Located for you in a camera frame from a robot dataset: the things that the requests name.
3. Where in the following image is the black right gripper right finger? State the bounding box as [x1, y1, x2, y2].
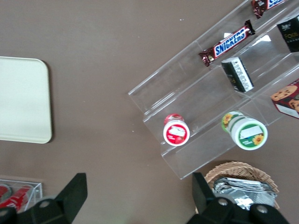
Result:
[192, 172, 292, 224]

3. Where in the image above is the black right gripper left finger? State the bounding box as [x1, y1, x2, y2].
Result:
[0, 173, 88, 224]

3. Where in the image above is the silver foil tray stack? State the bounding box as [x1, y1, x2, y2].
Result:
[211, 176, 278, 212]

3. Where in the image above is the red strawberry gum jar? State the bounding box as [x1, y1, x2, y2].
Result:
[163, 113, 191, 147]

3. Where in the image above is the cream rectangular tray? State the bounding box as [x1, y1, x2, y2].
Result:
[0, 56, 52, 144]

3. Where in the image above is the clear acrylic bottle rack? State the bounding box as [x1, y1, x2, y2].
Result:
[0, 178, 43, 215]

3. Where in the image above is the light wicker basket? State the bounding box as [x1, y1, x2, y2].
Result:
[204, 160, 280, 210]

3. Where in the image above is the red cola bottle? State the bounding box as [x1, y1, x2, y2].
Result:
[0, 183, 13, 201]
[0, 185, 33, 210]

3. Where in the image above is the clear acrylic stepped display shelf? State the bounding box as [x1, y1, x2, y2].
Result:
[128, 0, 299, 180]

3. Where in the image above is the small black carton box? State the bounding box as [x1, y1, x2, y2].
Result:
[277, 15, 299, 53]
[221, 56, 255, 93]

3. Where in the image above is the red cookie box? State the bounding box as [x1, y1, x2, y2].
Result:
[270, 78, 299, 120]

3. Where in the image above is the Snickers chocolate bar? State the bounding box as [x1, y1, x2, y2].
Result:
[251, 0, 287, 20]
[198, 20, 256, 68]

